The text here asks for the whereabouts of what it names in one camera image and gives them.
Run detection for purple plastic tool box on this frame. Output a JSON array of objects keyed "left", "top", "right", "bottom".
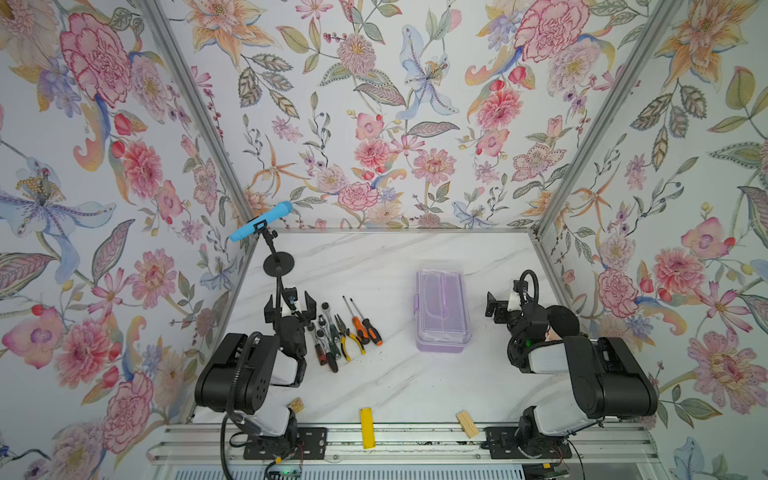
[{"left": 414, "top": 268, "right": 471, "bottom": 353}]

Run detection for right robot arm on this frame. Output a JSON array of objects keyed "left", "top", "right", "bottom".
[{"left": 485, "top": 294, "right": 658, "bottom": 458}]

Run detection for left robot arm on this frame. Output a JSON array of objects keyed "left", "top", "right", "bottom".
[{"left": 194, "top": 288, "right": 317, "bottom": 439}]

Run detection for black round pad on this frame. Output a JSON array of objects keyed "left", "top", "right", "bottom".
[{"left": 546, "top": 305, "right": 580, "bottom": 339}]

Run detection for black microphone stand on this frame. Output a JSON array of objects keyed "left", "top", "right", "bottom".
[{"left": 256, "top": 226, "right": 295, "bottom": 278}]

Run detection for orange black screwdriver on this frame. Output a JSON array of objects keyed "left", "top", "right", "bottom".
[
  {"left": 342, "top": 296, "right": 370, "bottom": 346},
  {"left": 351, "top": 299, "right": 383, "bottom": 346}
]

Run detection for small wooden tag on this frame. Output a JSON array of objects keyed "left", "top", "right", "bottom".
[{"left": 287, "top": 397, "right": 305, "bottom": 414}]

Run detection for blue microphone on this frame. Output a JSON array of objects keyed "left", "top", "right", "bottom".
[{"left": 229, "top": 201, "right": 293, "bottom": 242}]

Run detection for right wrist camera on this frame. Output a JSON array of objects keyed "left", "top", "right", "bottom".
[{"left": 507, "top": 289, "right": 521, "bottom": 311}]

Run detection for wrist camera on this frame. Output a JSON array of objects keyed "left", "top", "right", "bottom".
[
  {"left": 281, "top": 287, "right": 298, "bottom": 311},
  {"left": 507, "top": 289, "right": 521, "bottom": 311}
]

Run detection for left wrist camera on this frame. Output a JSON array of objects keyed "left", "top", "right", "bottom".
[{"left": 281, "top": 287, "right": 298, "bottom": 311}]

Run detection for yellow handled pliers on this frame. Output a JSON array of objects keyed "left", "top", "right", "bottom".
[{"left": 334, "top": 314, "right": 366, "bottom": 355}]

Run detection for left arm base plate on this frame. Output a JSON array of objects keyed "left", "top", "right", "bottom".
[{"left": 243, "top": 427, "right": 328, "bottom": 461}]

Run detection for yellow block on rail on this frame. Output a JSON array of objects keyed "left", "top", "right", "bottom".
[{"left": 360, "top": 408, "right": 376, "bottom": 450}]

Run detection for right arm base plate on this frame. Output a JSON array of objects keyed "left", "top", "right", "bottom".
[{"left": 480, "top": 426, "right": 573, "bottom": 461}]

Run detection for wooden block on rail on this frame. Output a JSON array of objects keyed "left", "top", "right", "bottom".
[{"left": 456, "top": 410, "right": 479, "bottom": 439}]

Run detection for aluminium front rail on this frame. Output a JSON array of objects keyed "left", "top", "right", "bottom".
[{"left": 146, "top": 421, "right": 660, "bottom": 466}]

